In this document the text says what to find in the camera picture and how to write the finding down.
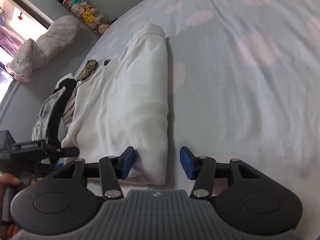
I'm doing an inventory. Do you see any white long sleeve shirt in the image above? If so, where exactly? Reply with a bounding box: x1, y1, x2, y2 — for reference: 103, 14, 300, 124
62, 23, 169, 185

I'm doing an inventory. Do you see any person's left hand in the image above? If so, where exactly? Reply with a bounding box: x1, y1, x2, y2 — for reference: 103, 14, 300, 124
1, 173, 37, 209

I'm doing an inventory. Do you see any grey garment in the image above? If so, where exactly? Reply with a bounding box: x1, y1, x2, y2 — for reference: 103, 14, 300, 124
31, 87, 66, 141

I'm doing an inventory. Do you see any black garment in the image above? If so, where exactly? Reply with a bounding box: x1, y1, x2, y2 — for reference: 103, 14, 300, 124
46, 78, 76, 147

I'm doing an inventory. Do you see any beige brown garment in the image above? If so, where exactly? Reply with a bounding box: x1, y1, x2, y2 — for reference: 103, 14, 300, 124
62, 86, 78, 127

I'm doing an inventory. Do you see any small white cloth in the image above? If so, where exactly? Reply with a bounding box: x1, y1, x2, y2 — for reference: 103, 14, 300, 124
55, 73, 74, 89

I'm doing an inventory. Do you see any striped olive garment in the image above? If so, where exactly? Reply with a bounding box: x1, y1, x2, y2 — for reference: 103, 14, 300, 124
75, 59, 99, 81

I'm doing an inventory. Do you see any polka dot bed sheet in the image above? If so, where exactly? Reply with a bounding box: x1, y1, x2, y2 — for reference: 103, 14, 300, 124
72, 0, 320, 240

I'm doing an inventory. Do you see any window with pink curtain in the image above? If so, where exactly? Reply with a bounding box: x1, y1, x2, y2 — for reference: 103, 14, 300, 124
1, 0, 50, 99

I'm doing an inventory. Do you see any plush toy tube holder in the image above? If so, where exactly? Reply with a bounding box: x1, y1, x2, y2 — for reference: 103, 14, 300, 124
62, 0, 111, 36

